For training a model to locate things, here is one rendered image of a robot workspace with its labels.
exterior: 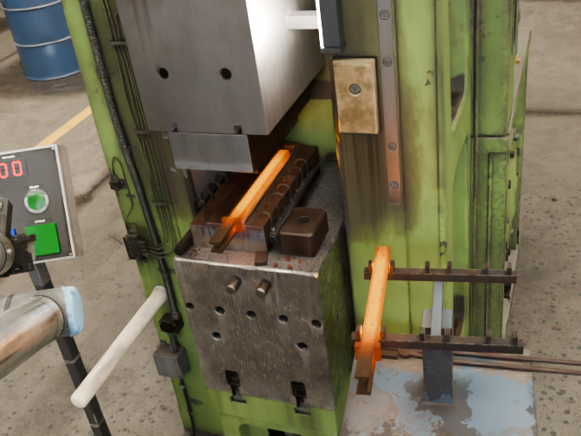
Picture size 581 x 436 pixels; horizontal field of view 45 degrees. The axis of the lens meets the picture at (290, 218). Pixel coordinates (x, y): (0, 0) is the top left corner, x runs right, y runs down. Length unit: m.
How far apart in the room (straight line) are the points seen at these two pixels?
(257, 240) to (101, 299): 1.71
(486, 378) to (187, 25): 0.99
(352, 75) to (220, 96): 0.29
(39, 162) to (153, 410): 1.20
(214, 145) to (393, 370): 0.65
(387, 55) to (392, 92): 0.08
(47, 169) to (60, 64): 4.46
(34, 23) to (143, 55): 4.60
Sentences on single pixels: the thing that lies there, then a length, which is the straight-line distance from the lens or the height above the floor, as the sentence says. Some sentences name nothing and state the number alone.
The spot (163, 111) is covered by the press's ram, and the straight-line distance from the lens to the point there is 1.63.
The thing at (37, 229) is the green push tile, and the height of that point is 1.03.
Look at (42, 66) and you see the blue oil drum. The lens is 6.28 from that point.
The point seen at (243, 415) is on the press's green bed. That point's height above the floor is 0.38.
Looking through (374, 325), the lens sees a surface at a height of 0.98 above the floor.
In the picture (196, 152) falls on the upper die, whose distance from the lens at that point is 1.64.
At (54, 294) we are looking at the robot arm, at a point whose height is 1.15.
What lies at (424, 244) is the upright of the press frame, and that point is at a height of 0.88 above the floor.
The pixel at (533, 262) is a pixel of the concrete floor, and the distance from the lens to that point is 3.20.
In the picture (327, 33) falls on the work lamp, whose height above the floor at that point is 1.42.
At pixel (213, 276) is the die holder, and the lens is 1.75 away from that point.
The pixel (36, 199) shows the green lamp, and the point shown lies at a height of 1.09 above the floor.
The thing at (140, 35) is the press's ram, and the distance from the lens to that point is 1.58.
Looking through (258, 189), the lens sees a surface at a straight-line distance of 1.80.
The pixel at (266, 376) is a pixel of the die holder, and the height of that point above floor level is 0.55.
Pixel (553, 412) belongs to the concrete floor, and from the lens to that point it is 2.58.
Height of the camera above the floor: 1.88
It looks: 32 degrees down
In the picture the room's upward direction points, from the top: 9 degrees counter-clockwise
